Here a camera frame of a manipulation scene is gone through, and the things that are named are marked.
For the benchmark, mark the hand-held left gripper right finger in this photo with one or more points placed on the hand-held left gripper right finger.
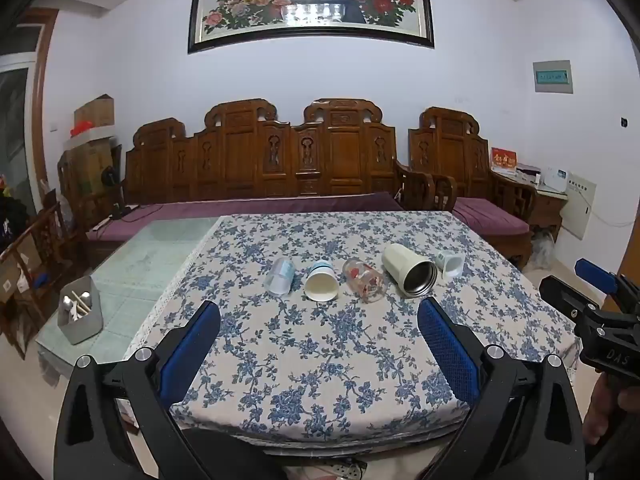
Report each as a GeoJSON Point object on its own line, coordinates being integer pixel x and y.
{"type": "Point", "coordinates": [447, 350]}

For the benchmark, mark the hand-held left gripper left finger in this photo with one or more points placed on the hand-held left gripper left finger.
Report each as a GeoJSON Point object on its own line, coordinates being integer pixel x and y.
{"type": "Point", "coordinates": [192, 345]}

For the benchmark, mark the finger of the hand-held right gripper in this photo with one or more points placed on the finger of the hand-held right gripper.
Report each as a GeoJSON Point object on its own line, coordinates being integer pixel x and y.
{"type": "Point", "coordinates": [565, 295]}
{"type": "Point", "coordinates": [592, 271]}

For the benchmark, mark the small white measuring cup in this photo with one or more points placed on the small white measuring cup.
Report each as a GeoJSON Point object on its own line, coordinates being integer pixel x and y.
{"type": "Point", "coordinates": [450, 265]}

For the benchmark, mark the cream steel-lined thermos cup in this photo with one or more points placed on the cream steel-lined thermos cup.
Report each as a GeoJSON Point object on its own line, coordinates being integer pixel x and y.
{"type": "Point", "coordinates": [402, 265]}

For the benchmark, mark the glass cup red print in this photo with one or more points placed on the glass cup red print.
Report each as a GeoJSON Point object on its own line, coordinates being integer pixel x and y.
{"type": "Point", "coordinates": [365, 280]}

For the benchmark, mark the clear plastic cup blue label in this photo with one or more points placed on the clear plastic cup blue label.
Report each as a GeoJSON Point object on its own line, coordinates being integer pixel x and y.
{"type": "Point", "coordinates": [282, 276]}

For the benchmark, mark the white paper cup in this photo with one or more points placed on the white paper cup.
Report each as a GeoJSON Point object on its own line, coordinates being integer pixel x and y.
{"type": "Point", "coordinates": [321, 285]}

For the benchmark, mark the person's right hand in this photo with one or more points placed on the person's right hand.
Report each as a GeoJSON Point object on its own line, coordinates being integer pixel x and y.
{"type": "Point", "coordinates": [602, 407]}

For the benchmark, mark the clear plastic bag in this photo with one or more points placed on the clear plastic bag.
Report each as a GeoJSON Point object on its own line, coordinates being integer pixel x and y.
{"type": "Point", "coordinates": [542, 250]}

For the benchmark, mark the wooden side table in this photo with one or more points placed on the wooden side table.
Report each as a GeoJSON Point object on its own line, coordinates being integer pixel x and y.
{"type": "Point", "coordinates": [545, 207]}

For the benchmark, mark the white carton box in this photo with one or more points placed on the white carton box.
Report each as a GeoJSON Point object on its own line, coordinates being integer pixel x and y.
{"type": "Point", "coordinates": [557, 180]}

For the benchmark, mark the blue floral tablecloth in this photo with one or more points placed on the blue floral tablecloth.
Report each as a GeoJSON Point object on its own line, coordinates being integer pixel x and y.
{"type": "Point", "coordinates": [300, 360]}

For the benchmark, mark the short purple seat cushion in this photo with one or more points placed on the short purple seat cushion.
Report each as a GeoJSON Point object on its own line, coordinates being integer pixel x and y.
{"type": "Point", "coordinates": [487, 215]}

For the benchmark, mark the grey utensil holder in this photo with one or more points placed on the grey utensil holder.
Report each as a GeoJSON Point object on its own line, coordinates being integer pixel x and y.
{"type": "Point", "coordinates": [82, 327]}

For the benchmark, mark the wooden chopsticks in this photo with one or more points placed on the wooden chopsticks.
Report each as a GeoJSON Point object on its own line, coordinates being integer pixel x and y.
{"type": "Point", "coordinates": [82, 302]}

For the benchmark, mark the metal spoon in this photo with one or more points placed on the metal spoon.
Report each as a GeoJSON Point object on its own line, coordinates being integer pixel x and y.
{"type": "Point", "coordinates": [68, 305]}

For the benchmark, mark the red gift box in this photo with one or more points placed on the red gift box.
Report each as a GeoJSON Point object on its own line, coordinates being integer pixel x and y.
{"type": "Point", "coordinates": [502, 161]}

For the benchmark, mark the long purple seat cushion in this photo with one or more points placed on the long purple seat cushion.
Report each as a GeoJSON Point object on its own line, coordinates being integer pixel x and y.
{"type": "Point", "coordinates": [260, 207]}

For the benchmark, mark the wooden chair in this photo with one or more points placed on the wooden chair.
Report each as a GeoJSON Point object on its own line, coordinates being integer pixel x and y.
{"type": "Point", "coordinates": [42, 255]}

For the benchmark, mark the carved wooden armchair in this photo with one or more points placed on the carved wooden armchair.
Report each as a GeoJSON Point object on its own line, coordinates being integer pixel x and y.
{"type": "Point", "coordinates": [450, 145]}

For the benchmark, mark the carved wooden sofa bench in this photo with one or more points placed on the carved wooden sofa bench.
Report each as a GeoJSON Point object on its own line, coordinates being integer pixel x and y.
{"type": "Point", "coordinates": [240, 160]}

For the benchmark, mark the large cardboard box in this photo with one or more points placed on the large cardboard box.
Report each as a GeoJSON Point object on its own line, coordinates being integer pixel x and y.
{"type": "Point", "coordinates": [90, 165]}

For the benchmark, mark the small cardboard box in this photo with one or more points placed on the small cardboard box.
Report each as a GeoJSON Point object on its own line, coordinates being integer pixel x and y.
{"type": "Point", "coordinates": [95, 110]}

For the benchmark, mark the framed peacock flower painting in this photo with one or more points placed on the framed peacock flower painting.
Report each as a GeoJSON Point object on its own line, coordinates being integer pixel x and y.
{"type": "Point", "coordinates": [310, 5]}

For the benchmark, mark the white wall junction box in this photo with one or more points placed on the white wall junction box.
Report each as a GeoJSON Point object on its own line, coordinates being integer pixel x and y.
{"type": "Point", "coordinates": [579, 205]}

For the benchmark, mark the grey wall electrical panel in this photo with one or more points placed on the grey wall electrical panel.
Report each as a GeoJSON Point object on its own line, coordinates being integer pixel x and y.
{"type": "Point", "coordinates": [552, 76]}

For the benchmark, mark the wooden door frame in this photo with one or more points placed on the wooden door frame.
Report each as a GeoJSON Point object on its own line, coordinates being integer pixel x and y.
{"type": "Point", "coordinates": [44, 90]}

